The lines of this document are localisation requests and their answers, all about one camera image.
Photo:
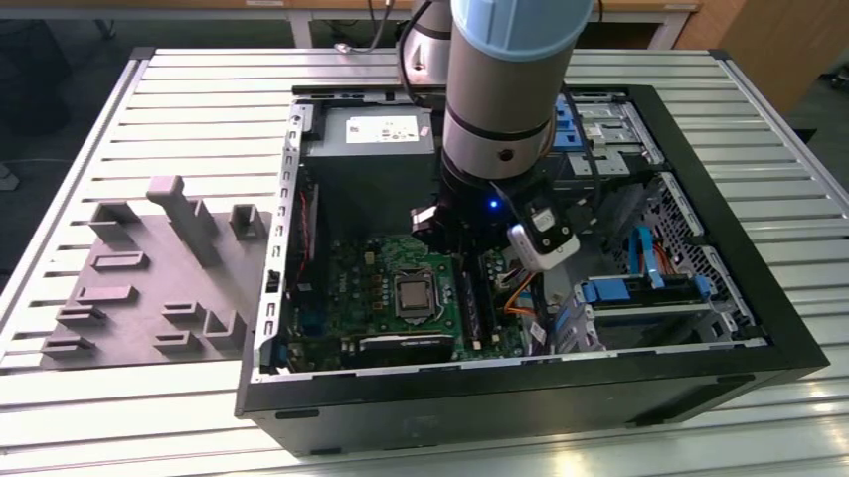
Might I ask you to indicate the blue RAM stick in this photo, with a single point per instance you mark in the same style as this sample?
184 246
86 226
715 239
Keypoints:
469 303

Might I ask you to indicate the installed RAM stick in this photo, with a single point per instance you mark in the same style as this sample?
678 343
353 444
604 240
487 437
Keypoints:
488 303

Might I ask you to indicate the silver CPU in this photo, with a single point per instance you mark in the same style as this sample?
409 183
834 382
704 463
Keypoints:
415 294

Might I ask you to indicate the grey power supply unit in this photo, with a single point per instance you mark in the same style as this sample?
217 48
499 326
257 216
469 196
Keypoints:
359 189

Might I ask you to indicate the CPU socket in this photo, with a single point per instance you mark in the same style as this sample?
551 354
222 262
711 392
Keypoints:
415 312

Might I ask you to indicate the green motherboard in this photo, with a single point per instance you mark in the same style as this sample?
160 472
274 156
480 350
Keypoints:
359 298

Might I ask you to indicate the blue plastic drive latch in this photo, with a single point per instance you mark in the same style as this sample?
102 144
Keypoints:
568 134

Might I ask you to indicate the grey metal drive cage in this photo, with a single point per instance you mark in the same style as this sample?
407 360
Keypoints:
617 164

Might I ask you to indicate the black graphics card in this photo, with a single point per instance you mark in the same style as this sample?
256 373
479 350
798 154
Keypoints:
405 348

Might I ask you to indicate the hard disk in blue carrier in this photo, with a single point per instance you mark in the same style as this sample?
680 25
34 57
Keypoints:
637 293

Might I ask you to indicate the grey metal disk bay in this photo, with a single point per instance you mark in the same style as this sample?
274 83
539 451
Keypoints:
658 309

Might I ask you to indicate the black PC case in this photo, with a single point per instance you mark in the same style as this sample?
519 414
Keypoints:
531 412

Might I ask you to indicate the grey parts rack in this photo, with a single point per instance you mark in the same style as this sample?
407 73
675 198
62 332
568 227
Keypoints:
173 288

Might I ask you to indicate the wooden cabinet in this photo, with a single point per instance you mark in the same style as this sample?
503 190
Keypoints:
776 45

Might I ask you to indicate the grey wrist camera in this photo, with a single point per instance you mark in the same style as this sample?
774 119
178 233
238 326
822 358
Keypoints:
548 243

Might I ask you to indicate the wooden desk with white frame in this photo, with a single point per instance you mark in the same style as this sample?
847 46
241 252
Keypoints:
664 7

